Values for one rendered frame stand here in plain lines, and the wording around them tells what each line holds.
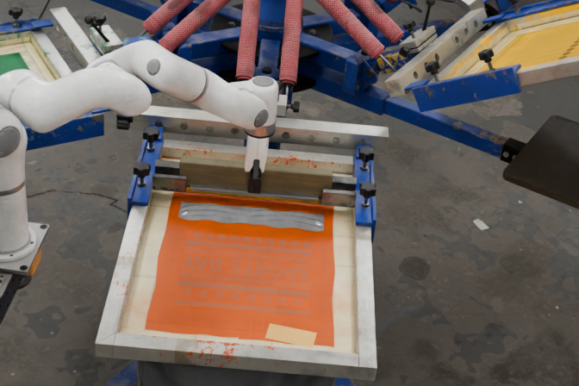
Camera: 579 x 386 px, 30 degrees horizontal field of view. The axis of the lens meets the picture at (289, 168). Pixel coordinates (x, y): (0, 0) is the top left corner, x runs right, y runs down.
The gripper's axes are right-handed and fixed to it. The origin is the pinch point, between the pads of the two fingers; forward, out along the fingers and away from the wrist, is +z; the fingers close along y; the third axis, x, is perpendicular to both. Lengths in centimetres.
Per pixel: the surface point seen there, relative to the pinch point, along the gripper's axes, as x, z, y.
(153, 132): -27.1, -4.6, -10.8
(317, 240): 16.4, 5.9, 14.6
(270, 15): -1, -8, -78
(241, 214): -2.6, 5.5, 7.1
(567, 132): 89, 7, -48
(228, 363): -1, 5, 60
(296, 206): 11.0, 5.9, 1.3
